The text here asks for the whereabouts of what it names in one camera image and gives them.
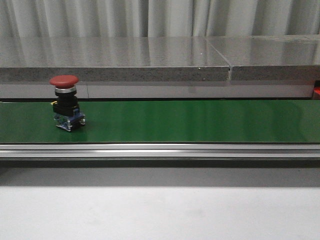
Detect grey stone slab right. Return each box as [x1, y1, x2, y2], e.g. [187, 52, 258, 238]
[206, 35, 320, 84]

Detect green conveyor belt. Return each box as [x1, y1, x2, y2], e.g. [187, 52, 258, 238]
[0, 100, 320, 144]

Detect white panel behind conveyor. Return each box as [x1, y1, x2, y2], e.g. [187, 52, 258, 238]
[0, 84, 314, 99]

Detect red object at right edge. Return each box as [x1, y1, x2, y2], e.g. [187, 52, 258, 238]
[312, 86, 320, 100]

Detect grey stone slab left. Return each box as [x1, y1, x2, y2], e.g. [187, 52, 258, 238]
[0, 37, 229, 83]

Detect red mushroom push button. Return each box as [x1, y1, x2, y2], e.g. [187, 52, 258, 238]
[49, 75, 86, 132]

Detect grey stone slab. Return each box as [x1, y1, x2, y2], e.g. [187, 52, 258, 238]
[0, 37, 229, 83]
[206, 35, 320, 84]

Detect aluminium conveyor side rail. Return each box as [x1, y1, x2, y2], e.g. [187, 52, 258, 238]
[0, 143, 320, 161]

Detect grey pleated curtain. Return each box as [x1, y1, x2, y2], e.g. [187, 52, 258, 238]
[0, 0, 320, 37]

